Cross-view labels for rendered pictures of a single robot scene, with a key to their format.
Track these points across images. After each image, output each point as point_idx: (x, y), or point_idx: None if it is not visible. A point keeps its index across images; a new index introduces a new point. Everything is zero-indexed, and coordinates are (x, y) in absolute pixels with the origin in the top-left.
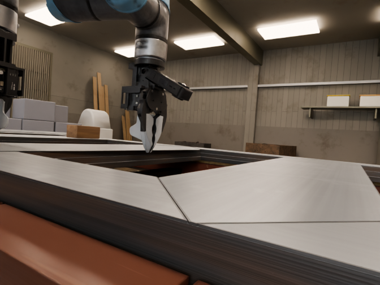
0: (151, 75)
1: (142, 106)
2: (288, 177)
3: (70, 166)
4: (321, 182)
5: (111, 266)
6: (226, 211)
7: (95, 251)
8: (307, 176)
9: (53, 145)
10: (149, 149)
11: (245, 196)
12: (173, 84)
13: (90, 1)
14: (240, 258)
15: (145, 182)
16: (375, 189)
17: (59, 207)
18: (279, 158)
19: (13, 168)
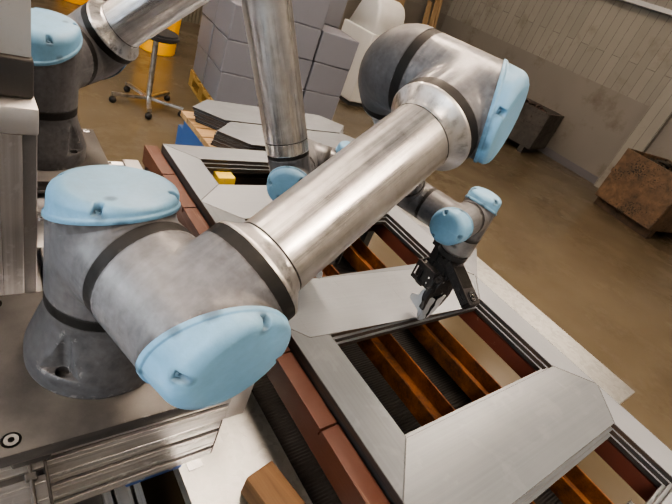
0: (448, 269)
1: (429, 294)
2: (484, 456)
3: (365, 398)
4: (496, 474)
5: (377, 498)
6: (418, 498)
7: (373, 487)
8: (502, 455)
9: (345, 292)
10: (420, 319)
11: (434, 484)
12: (463, 295)
13: (418, 215)
14: None
15: (398, 447)
16: (519, 497)
17: (362, 451)
18: (538, 374)
19: (342, 400)
